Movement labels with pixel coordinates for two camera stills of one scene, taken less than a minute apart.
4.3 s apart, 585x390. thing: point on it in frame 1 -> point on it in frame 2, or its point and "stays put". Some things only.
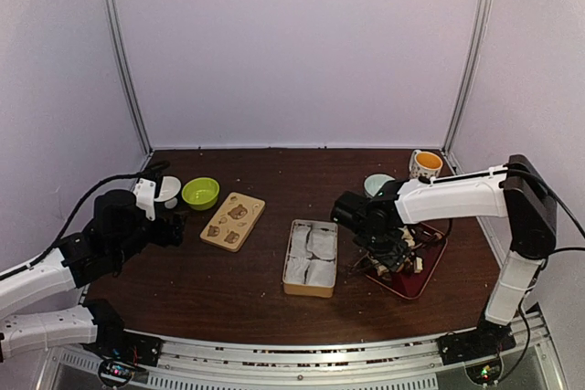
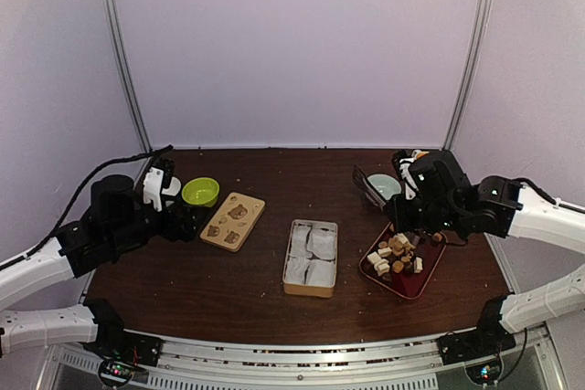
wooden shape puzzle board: x=233 y=221 stays put
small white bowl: x=170 y=188 stays put
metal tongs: x=367 y=254 -> x=372 y=193
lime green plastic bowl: x=201 y=193 stays put
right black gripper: x=392 y=259 -> x=401 y=222
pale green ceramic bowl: x=373 y=182 stays put
